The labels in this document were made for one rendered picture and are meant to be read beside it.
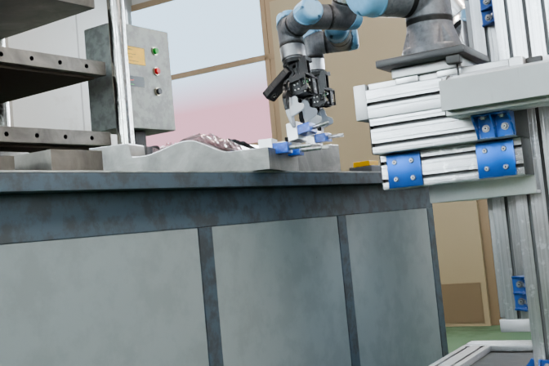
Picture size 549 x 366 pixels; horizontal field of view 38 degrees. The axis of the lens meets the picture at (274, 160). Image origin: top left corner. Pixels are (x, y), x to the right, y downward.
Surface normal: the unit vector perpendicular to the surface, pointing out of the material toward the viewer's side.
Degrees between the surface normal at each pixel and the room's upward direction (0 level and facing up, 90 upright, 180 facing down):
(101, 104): 90
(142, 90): 90
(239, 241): 90
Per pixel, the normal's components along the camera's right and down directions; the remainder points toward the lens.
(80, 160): 0.81, -0.12
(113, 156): -0.31, -0.05
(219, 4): -0.50, -0.02
